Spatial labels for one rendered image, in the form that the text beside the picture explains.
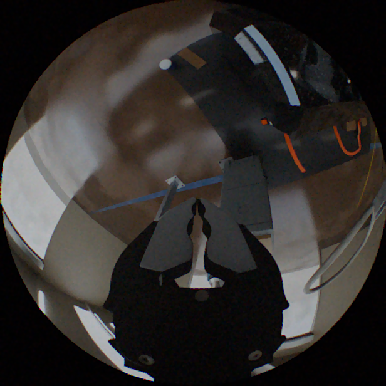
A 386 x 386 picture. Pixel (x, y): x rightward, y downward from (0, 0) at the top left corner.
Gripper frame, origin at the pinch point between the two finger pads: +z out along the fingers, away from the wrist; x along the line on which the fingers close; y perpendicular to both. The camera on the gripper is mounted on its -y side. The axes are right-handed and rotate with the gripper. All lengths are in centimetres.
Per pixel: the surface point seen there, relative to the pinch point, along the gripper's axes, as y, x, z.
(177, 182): 70, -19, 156
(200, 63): -63, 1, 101
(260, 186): 34, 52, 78
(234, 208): 49, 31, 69
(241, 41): -41, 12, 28
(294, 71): -30.8, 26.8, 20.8
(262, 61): -33.0, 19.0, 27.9
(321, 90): -29, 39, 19
